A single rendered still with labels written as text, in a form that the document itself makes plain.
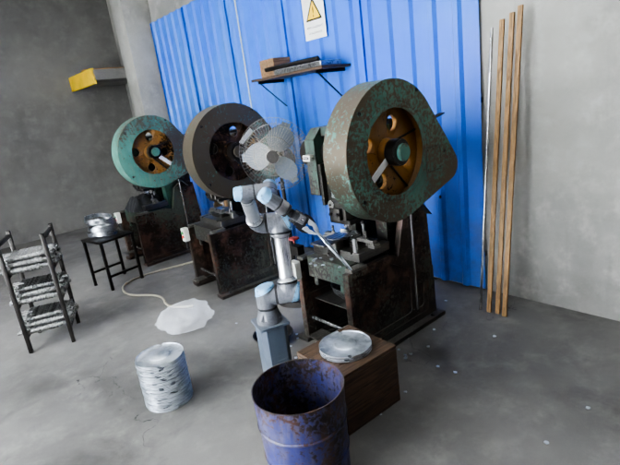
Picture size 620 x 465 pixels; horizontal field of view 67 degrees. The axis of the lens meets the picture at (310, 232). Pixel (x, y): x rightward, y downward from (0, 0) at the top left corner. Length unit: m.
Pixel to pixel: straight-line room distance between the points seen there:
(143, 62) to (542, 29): 5.77
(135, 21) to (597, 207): 6.52
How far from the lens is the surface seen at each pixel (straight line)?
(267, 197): 2.24
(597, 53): 3.46
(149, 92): 7.79
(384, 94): 2.71
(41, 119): 9.01
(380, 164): 2.72
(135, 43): 7.83
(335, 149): 2.54
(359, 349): 2.58
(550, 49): 3.56
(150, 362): 3.05
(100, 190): 9.22
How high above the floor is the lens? 1.69
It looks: 16 degrees down
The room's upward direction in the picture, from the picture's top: 8 degrees counter-clockwise
